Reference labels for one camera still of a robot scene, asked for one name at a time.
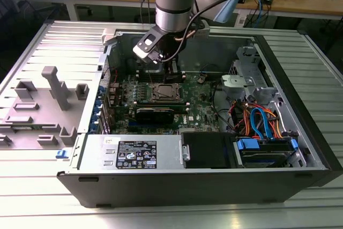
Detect orange red wire bundle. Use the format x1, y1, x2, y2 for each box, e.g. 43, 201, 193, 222
229, 101, 252, 136

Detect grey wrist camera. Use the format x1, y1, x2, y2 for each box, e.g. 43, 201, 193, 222
198, 19, 211, 38

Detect silver power supply with label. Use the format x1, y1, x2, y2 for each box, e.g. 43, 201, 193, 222
70, 134, 185, 171

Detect silver CPU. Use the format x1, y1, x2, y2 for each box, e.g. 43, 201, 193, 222
158, 85, 175, 98

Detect blue flat wire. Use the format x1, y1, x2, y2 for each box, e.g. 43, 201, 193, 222
250, 107, 274, 141

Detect metal socket cover frame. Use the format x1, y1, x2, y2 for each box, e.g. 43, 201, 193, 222
151, 82, 183, 103

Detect black plastic bay cover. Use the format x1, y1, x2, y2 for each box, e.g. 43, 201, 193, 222
181, 131, 236, 169

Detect silver metal drive cage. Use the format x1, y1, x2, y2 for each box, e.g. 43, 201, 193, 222
219, 46, 282, 108

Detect black graphics card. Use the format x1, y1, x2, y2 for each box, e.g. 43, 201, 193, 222
133, 107, 175, 125

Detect grey parts rack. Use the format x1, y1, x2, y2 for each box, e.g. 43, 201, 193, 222
0, 65, 91, 150

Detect black cylindrical part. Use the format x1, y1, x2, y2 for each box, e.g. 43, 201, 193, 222
125, 57, 138, 73

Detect green motherboard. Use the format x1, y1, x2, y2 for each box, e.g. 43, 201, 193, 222
107, 72, 228, 135

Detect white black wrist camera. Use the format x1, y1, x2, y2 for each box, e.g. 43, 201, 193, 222
133, 26, 165, 65

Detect hard disk in blue carrier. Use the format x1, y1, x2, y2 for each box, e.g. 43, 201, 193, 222
235, 136, 300, 168

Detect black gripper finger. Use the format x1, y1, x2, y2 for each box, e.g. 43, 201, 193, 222
163, 58, 185, 84

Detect black open PC case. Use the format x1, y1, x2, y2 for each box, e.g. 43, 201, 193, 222
56, 26, 343, 209

